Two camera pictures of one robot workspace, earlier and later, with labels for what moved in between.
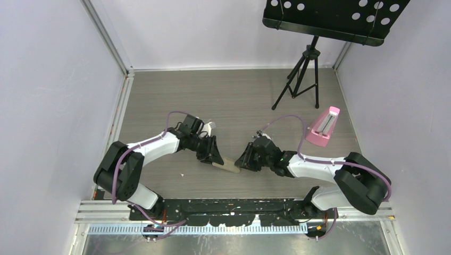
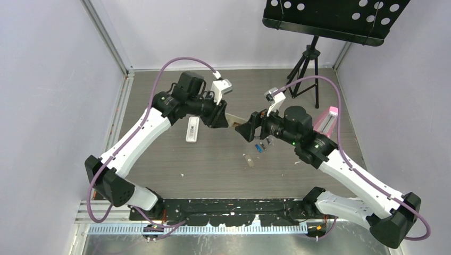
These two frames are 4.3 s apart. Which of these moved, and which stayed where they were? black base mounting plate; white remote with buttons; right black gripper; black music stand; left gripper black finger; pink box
Moved: white remote with buttons; left gripper black finger; right black gripper
Stayed: black base mounting plate; black music stand; pink box
